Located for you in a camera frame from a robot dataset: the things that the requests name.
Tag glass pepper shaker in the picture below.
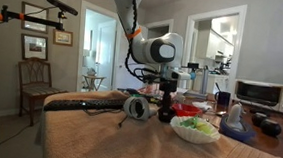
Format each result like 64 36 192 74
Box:
174 90 187 105

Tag black computer keyboard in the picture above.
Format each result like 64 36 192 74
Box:
42 93 128 118

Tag white panel door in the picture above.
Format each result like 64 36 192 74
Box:
113 18 150 93

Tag metal spoon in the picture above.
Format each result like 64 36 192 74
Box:
208 108 228 118

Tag aluminium extrusion frame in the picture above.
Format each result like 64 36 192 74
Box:
179 63 232 99

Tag small round side table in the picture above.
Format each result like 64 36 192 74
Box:
81 73 108 94

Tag framed wall picture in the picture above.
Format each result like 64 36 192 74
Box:
19 32 50 62
19 0 51 34

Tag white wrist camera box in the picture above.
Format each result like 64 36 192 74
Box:
166 68 192 82

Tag blue rubber ball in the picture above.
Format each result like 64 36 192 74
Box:
188 70 197 82

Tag black mounted camera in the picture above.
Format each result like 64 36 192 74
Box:
186 61 201 72

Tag crumpled white tissue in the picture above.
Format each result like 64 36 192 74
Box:
190 100 214 113

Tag tan terry towel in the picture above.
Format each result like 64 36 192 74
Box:
38 84 283 158

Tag white toaster oven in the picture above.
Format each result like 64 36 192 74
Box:
232 77 283 115

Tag white kitchen cabinets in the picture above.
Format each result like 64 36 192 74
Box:
195 18 238 68

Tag white rounded plastic piece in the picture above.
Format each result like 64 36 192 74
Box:
227 101 247 131

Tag white scalloped shell dish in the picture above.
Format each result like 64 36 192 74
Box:
168 114 223 147

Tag green candy pile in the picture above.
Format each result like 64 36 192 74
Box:
178 115 213 135

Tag small gold framed picture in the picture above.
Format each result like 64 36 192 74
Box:
52 28 75 48

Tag orange red bowl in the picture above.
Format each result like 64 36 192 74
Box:
171 102 204 119

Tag dark blue mug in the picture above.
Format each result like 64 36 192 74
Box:
213 90 232 108

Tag black bar camera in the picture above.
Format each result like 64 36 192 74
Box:
45 0 80 17

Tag black keyboard cable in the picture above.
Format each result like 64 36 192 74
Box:
81 105 130 130

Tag black boom pole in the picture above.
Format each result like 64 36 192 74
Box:
0 4 68 32

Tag wooden chair striped seat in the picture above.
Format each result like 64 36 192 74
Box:
13 55 72 130

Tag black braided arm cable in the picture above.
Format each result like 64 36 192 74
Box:
122 0 168 85

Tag black round shaker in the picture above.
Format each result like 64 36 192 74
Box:
251 111 271 128
259 117 283 139

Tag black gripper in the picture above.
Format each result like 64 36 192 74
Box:
156 78 180 113

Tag red striped cloth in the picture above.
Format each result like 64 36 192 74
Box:
136 82 165 99

